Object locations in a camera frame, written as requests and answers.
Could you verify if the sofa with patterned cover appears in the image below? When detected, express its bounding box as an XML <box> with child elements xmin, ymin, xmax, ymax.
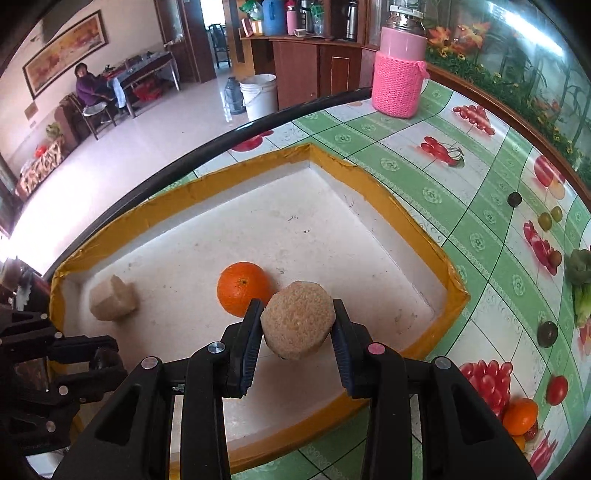
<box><xmin>15</xmin><ymin>122</ymin><xmax>66</xmax><ymax>200</ymax></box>

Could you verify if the tan bread chunk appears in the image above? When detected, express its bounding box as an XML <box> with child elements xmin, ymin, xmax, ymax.
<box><xmin>89</xmin><ymin>275</ymin><xmax>140</xmax><ymax>321</ymax></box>

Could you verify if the dark purple passion fruit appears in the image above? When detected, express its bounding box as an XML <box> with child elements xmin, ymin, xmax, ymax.
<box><xmin>537</xmin><ymin>321</ymin><xmax>559</xmax><ymax>349</ymax></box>

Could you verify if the blue thermos jug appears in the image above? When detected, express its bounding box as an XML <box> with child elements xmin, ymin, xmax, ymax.
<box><xmin>262</xmin><ymin>0</ymin><xmax>286</xmax><ymax>37</ymax></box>

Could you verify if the pink bottle with knitted sleeve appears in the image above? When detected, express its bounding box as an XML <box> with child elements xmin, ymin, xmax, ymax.
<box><xmin>372</xmin><ymin>4</ymin><xmax>430</xmax><ymax>120</ymax></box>

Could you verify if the fruit print green tablecloth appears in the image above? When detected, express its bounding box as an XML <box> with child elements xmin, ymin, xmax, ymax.
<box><xmin>171</xmin><ymin>78</ymin><xmax>585</xmax><ymax>480</ymax></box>

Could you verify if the red tomato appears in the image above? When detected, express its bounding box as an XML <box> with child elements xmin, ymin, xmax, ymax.
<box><xmin>546</xmin><ymin>375</ymin><xmax>570</xmax><ymax>407</ymax></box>

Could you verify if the framed wall painting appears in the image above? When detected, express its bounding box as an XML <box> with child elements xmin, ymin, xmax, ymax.
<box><xmin>22</xmin><ymin>10</ymin><xmax>109</xmax><ymax>100</ymax></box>

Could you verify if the dark wooden chair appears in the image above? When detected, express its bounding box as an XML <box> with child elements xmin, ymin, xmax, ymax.
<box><xmin>208</xmin><ymin>23</ymin><xmax>232</xmax><ymax>70</ymax></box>

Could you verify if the white foam box yellow rim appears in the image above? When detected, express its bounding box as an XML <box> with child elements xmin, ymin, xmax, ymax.
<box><xmin>48</xmin><ymin>143</ymin><xmax>471</xmax><ymax>478</ymax></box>

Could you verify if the clear water jug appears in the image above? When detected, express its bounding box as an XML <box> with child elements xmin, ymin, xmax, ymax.
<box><xmin>223</xmin><ymin>76</ymin><xmax>245</xmax><ymax>116</ymax></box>

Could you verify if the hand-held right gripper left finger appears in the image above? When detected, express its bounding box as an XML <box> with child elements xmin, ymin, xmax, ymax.
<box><xmin>53</xmin><ymin>299</ymin><xmax>266</xmax><ymax>480</ymax></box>

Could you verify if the flower print glass panel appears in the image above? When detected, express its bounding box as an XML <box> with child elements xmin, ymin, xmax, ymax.
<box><xmin>422</xmin><ymin>0</ymin><xmax>591</xmax><ymax>195</ymax></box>

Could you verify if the orange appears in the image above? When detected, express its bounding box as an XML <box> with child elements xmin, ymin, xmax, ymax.
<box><xmin>217</xmin><ymin>261</ymin><xmax>274</xmax><ymax>318</ymax></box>
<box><xmin>502</xmin><ymin>399</ymin><xmax>540</xmax><ymax>436</ymax></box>

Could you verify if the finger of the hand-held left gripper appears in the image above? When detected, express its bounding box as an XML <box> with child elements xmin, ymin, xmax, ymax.
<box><xmin>48</xmin><ymin>333</ymin><xmax>120</xmax><ymax>365</ymax></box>
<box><xmin>53</xmin><ymin>362</ymin><xmax>129</xmax><ymax>409</ymax></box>

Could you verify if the round brown bun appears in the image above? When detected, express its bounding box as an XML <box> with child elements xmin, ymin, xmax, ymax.
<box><xmin>260</xmin><ymin>281</ymin><xmax>336</xmax><ymax>361</ymax></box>

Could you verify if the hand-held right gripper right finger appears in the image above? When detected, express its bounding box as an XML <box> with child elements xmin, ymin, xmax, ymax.
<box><xmin>332</xmin><ymin>299</ymin><xmax>539</xmax><ymax>480</ymax></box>

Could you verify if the steel thermos flask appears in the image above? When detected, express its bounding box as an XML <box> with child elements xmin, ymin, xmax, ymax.
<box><xmin>345</xmin><ymin>1</ymin><xmax>360</xmax><ymax>41</ymax></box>

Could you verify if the dining table with cloth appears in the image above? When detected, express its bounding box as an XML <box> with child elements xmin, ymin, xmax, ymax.
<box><xmin>105</xmin><ymin>51</ymin><xmax>182</xmax><ymax>119</ymax></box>

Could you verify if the brown wooden cabinet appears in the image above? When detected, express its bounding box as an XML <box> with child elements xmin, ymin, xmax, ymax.
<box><xmin>240</xmin><ymin>34</ymin><xmax>376</xmax><ymax>112</ymax></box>

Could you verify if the green bok choy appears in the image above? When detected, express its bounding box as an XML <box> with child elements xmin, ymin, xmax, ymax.
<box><xmin>566</xmin><ymin>248</ymin><xmax>591</xmax><ymax>328</ymax></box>

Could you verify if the white plastic bucket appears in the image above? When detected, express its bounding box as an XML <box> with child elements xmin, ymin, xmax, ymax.
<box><xmin>239</xmin><ymin>74</ymin><xmax>279</xmax><ymax>121</ymax></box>

